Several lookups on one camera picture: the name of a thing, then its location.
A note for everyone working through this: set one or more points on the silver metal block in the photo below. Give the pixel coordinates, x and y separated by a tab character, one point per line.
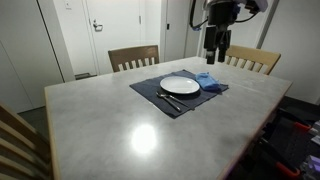
313	166

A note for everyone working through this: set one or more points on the dark blue fabric placemat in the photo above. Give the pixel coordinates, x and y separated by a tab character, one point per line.
150	87

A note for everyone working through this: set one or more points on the small black door panel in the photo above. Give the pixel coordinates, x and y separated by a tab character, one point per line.
168	26

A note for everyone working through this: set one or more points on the white round plate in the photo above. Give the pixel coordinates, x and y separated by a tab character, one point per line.
180	85

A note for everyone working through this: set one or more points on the brown wooden slatted chair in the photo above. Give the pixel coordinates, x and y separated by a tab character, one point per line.
133	53

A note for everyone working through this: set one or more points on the white and blue wrist camera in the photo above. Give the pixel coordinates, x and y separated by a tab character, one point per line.
256	4

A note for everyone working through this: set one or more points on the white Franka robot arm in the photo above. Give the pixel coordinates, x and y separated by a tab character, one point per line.
210	2

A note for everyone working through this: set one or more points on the white room door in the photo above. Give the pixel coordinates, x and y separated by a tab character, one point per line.
116	40

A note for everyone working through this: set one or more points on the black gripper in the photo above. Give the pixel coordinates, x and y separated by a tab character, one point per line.
222	15

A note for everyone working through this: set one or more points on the light wooden slatted chair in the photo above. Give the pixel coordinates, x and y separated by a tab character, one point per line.
20	133
253	53

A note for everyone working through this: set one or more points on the small white wall switch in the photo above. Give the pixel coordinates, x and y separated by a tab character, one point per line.
68	4

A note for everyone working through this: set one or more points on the silver metal fork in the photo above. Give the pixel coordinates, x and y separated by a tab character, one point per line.
178	100

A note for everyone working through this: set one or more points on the blue folded cloth napkin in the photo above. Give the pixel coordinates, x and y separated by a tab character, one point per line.
207	81

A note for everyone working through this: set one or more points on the silver metal spoon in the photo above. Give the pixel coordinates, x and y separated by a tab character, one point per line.
159	94

